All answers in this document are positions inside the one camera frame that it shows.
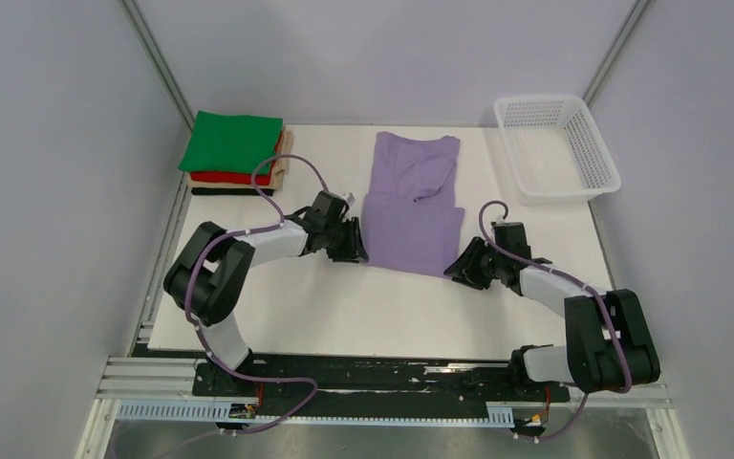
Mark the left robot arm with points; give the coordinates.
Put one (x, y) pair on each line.
(208, 276)

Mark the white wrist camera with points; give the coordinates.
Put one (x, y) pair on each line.
(349, 199)
(499, 221)

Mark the white plastic basket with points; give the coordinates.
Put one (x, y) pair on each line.
(554, 149)

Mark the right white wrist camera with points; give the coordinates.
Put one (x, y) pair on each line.
(499, 221)

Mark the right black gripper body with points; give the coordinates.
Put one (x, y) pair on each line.
(503, 259)

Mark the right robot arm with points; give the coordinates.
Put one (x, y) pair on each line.
(608, 346)

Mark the white slotted cable duct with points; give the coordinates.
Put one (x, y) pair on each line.
(491, 416)

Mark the black folded t shirt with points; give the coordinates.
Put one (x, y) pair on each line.
(207, 191)

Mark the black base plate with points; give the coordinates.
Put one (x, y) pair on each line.
(374, 385)

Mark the red folded t shirt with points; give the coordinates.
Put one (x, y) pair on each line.
(239, 171)

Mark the beige folded t shirt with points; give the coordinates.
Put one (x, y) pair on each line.
(283, 158)

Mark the green folded t shirt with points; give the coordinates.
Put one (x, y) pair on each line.
(230, 143)

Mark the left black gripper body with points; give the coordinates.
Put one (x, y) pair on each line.
(343, 242)

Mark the lavender t shirt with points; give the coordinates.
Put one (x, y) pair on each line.
(410, 221)

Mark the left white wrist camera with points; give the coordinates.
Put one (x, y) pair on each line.
(349, 199)

